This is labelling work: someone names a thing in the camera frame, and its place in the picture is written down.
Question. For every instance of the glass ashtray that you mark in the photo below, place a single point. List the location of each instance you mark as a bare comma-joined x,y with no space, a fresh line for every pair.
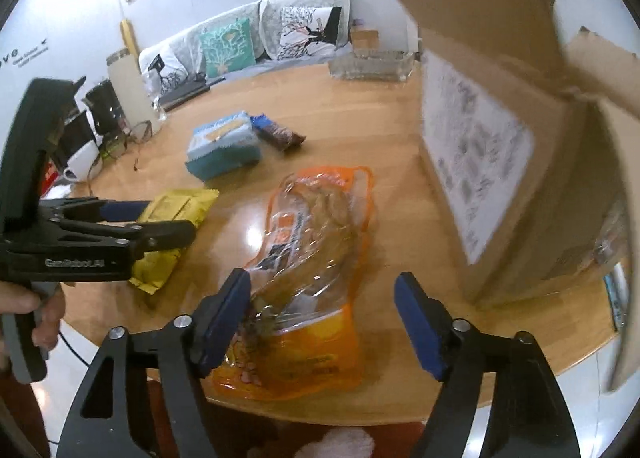
393,66

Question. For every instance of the white black cushion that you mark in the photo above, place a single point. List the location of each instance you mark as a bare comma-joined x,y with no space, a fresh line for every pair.
169,70

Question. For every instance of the teal cushion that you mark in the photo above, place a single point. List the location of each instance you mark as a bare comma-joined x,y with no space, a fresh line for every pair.
228,48

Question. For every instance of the blue white snack bag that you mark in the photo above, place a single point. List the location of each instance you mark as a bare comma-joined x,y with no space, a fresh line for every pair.
222,146

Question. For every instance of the tortoiseshell eyeglasses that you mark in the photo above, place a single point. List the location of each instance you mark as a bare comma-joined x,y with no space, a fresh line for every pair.
115,145

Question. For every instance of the orange clear snack bag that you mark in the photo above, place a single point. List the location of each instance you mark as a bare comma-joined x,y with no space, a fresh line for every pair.
298,336

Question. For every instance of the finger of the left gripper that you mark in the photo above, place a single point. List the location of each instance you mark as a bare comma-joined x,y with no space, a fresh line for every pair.
95,210
142,238

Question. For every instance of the dark blue snack bar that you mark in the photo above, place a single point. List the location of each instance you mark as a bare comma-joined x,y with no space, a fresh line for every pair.
280,137

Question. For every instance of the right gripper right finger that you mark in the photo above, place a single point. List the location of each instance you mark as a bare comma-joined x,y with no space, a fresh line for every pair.
428,325

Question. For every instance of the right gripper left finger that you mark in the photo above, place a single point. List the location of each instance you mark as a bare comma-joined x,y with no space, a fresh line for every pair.
216,320

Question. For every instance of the white mug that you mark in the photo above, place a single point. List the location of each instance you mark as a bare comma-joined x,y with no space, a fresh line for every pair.
85,164

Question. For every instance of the yellow snack bag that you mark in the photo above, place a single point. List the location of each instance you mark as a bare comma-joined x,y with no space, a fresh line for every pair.
171,220

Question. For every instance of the grey sofa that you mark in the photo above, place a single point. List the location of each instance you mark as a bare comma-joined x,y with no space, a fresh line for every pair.
257,37

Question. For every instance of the wooden side table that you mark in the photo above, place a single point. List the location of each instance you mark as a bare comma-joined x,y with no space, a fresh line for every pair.
365,41

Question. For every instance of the black kettle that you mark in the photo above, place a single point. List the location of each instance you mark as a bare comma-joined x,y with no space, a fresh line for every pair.
104,105

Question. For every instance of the white tree-print cushion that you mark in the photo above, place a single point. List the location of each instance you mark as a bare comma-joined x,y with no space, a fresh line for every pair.
308,31

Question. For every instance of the cardboard box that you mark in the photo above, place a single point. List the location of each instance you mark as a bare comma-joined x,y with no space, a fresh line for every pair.
533,146

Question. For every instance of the white thermos bottle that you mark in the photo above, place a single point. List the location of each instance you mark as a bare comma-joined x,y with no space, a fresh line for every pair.
126,80

